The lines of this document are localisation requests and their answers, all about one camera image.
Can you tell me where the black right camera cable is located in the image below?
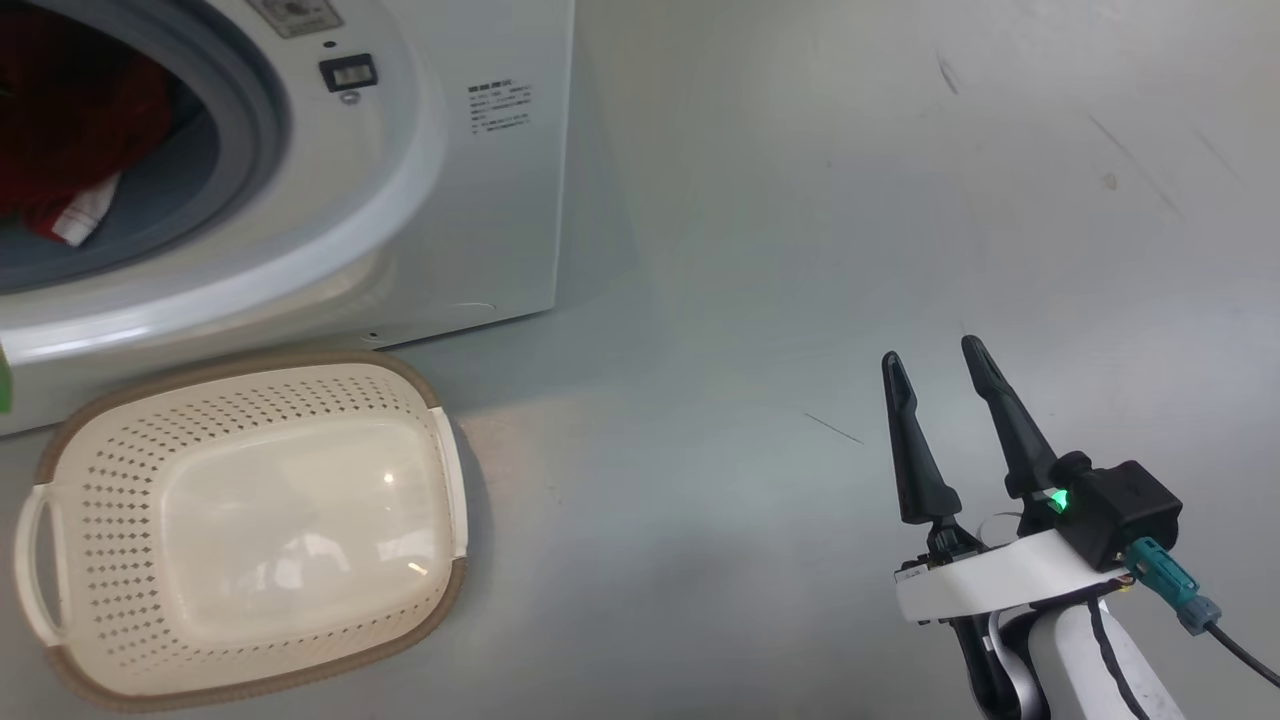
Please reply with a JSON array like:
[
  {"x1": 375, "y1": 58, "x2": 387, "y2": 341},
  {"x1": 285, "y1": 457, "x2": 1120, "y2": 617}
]
[{"x1": 1204, "y1": 619, "x2": 1280, "y2": 692}]

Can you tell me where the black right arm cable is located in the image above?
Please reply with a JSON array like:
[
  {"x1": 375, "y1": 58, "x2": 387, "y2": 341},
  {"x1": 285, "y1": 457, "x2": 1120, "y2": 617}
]
[{"x1": 1087, "y1": 599, "x2": 1153, "y2": 720}]

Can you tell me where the white front-load washing machine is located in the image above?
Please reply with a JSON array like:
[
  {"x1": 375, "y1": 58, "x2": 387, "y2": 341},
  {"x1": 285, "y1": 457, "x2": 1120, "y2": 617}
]
[{"x1": 0, "y1": 0, "x2": 577, "y2": 437}]

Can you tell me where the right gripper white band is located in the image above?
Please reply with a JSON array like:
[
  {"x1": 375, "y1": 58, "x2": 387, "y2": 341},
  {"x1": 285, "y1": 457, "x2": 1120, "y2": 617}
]
[{"x1": 881, "y1": 335, "x2": 1133, "y2": 720}]

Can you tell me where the red clothing item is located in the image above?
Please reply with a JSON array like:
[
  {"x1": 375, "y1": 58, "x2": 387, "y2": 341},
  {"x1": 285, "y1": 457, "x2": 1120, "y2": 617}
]
[{"x1": 0, "y1": 8, "x2": 177, "y2": 248}]

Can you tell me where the cream perforated laundry basket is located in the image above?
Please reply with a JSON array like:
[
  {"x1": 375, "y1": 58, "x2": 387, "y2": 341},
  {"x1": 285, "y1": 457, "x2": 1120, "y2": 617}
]
[{"x1": 14, "y1": 351, "x2": 470, "y2": 714}]

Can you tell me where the teal right camera connector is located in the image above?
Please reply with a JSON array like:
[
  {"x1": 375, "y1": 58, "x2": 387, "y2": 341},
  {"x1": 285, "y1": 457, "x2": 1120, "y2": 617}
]
[{"x1": 1124, "y1": 537, "x2": 1224, "y2": 638}]

